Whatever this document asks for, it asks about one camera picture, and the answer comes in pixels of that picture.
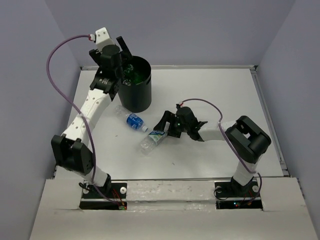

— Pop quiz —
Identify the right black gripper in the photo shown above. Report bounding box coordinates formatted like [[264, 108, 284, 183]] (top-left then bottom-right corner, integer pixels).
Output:
[[153, 110, 189, 138]]

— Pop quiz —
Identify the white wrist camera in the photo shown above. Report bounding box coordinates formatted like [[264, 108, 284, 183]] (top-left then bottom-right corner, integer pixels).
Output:
[[176, 101, 184, 109], [95, 27, 115, 52]]

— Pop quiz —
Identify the black cylindrical waste bin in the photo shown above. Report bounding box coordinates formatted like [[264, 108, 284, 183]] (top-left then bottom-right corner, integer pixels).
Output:
[[118, 56, 152, 113]]

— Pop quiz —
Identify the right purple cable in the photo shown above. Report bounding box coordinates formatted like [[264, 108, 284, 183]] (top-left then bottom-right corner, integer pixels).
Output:
[[181, 97, 263, 207]]

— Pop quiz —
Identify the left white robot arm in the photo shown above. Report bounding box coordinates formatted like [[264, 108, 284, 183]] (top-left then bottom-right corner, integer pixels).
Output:
[[51, 36, 133, 198]]

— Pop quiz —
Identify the clear bottle white green label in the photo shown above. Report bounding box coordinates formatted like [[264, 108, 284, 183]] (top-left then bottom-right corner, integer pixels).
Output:
[[140, 130, 167, 155]]

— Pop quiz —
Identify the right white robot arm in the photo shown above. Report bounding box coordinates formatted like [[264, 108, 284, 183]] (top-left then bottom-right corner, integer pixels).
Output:
[[153, 106, 272, 196]]

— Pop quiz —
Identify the clear bottle blue label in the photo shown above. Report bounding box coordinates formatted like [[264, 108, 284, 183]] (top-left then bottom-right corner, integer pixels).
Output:
[[114, 105, 149, 132]]

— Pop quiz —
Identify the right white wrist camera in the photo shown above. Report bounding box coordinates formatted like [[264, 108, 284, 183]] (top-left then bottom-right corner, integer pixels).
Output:
[[176, 101, 184, 109]]

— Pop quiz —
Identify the green plastic bottle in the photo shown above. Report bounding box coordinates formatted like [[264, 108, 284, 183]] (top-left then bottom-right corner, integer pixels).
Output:
[[123, 64, 145, 85]]

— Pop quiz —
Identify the purple cable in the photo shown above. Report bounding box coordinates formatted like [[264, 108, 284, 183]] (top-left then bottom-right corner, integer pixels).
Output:
[[181, 97, 263, 207], [46, 34, 126, 210]]

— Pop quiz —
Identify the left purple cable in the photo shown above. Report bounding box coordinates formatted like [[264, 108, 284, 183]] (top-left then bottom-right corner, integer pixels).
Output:
[[46, 34, 126, 210]]

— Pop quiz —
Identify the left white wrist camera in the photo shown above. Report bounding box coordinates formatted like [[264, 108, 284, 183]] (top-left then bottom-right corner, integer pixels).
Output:
[[95, 27, 115, 52]]

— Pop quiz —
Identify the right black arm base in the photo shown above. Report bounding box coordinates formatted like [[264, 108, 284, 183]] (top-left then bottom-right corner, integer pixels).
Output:
[[213, 180, 263, 210]]

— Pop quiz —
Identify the clear bottle without label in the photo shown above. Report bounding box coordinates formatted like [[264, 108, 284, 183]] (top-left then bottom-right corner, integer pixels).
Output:
[[122, 79, 132, 86]]

